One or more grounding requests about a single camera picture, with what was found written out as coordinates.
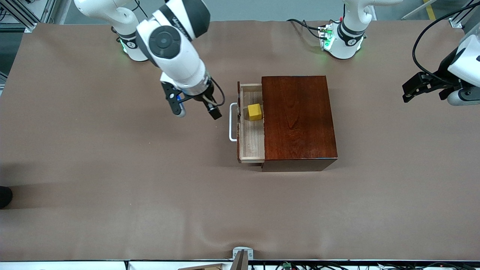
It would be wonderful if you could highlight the yellow block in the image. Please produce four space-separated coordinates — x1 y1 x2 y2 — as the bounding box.
247 103 263 122

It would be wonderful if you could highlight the wooden drawer with white handle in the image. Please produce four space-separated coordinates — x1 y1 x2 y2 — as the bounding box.
229 81 266 164

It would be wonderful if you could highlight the aluminium profile bar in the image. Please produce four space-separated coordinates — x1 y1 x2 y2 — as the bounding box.
449 0 477 29

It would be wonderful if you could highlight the dark brown wooden cabinet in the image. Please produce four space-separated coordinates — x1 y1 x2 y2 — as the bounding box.
261 75 338 172

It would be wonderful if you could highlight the brown table mat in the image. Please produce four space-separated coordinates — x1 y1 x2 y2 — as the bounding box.
0 19 480 262

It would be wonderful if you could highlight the light wooden board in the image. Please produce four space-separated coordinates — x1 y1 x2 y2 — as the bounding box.
177 263 224 270

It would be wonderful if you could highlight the black rounded object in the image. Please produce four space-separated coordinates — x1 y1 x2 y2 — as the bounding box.
0 186 13 210

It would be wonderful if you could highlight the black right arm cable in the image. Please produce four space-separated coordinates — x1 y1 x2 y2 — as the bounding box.
204 76 226 108

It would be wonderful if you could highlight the black base cable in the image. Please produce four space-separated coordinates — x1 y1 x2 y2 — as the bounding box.
287 18 321 30
300 21 323 39

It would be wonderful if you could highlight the small grey metal bracket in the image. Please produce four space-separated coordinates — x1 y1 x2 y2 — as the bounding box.
232 246 254 260

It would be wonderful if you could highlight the dark grey post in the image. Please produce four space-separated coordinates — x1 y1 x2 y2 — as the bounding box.
229 250 249 270

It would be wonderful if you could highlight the tangle of black cables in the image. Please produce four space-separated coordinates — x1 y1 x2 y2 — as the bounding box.
249 261 480 270

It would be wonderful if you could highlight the aluminium frame with struts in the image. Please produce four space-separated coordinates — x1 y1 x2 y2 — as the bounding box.
0 0 57 33

